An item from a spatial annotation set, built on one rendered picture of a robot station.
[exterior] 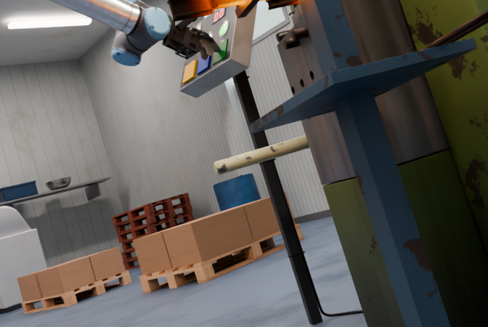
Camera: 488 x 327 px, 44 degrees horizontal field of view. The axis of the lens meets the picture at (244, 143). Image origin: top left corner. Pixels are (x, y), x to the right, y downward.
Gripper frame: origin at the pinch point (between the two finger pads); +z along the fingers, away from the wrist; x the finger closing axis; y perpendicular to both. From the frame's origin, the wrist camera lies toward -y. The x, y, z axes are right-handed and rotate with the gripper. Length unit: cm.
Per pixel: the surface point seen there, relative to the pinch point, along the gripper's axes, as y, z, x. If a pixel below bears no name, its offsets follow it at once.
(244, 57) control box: 3.3, 7.0, 7.0
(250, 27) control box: -9.1, 8.1, 7.0
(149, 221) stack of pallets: -94, 254, -559
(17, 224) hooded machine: -68, 114, -661
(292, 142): 30.2, 26.3, 13.3
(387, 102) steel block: 40, 11, 68
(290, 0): 7.0, -5.2, 46.0
